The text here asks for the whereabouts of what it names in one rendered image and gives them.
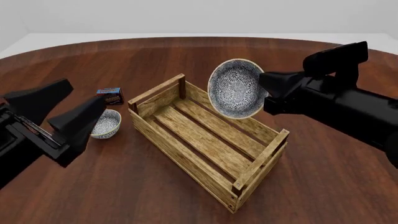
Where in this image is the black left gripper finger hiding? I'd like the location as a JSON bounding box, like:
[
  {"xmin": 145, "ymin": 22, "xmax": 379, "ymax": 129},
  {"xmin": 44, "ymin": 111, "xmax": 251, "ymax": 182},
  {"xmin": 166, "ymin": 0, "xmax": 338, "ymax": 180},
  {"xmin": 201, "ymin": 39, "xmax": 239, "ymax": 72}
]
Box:
[
  {"xmin": 2, "ymin": 78, "xmax": 75, "ymax": 127},
  {"xmin": 47, "ymin": 95, "xmax": 107, "ymax": 155}
]

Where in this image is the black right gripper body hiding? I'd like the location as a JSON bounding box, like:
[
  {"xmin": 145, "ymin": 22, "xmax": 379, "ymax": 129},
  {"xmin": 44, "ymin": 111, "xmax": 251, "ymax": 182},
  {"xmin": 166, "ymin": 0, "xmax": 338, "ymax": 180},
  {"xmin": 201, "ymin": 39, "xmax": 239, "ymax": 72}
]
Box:
[{"xmin": 262, "ymin": 78, "xmax": 315, "ymax": 117}]

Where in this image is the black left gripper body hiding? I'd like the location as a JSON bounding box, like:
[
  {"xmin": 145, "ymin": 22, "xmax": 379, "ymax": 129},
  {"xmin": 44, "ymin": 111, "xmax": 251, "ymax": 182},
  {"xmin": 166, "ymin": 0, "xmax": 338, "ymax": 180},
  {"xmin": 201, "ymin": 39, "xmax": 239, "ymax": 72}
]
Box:
[{"xmin": 0, "ymin": 101, "xmax": 88, "ymax": 168}]

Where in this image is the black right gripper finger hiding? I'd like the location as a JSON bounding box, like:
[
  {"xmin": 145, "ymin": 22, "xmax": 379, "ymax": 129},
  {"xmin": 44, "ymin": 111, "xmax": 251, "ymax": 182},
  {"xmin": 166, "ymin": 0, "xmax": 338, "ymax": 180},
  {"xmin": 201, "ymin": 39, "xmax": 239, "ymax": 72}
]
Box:
[{"xmin": 259, "ymin": 70, "xmax": 309, "ymax": 98}]

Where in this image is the large blue patterned bowl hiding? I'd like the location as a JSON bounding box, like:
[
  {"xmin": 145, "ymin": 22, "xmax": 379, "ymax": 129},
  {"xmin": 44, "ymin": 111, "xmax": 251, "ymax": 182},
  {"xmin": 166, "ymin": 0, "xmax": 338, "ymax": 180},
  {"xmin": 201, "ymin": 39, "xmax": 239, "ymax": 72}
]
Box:
[{"xmin": 206, "ymin": 58, "xmax": 270, "ymax": 121}]

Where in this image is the small blue patterned bowl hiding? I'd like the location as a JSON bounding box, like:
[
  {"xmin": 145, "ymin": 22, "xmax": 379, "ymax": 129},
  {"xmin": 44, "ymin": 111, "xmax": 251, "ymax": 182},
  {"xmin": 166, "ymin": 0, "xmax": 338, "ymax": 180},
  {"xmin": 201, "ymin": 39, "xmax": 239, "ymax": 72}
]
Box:
[{"xmin": 90, "ymin": 108, "xmax": 123, "ymax": 140}]

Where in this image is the wooden slat tray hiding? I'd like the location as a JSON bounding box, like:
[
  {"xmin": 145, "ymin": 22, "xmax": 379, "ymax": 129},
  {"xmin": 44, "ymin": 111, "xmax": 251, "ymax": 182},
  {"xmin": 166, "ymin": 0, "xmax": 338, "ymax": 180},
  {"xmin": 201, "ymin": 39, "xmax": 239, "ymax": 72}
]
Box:
[{"xmin": 127, "ymin": 73, "xmax": 290, "ymax": 214}]

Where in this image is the small printed food box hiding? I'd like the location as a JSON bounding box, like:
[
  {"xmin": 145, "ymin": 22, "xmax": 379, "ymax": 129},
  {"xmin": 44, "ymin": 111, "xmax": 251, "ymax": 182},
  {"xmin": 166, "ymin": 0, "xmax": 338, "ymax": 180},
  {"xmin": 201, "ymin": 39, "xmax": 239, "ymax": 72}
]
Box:
[{"xmin": 94, "ymin": 86, "xmax": 126, "ymax": 106}]

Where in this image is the black flat plate on stalk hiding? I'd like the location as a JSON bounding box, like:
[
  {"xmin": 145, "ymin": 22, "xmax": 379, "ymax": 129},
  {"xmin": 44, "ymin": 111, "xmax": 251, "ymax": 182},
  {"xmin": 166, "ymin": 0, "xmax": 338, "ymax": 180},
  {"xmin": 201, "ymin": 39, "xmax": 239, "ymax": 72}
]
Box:
[{"xmin": 302, "ymin": 41, "xmax": 369, "ymax": 82}]

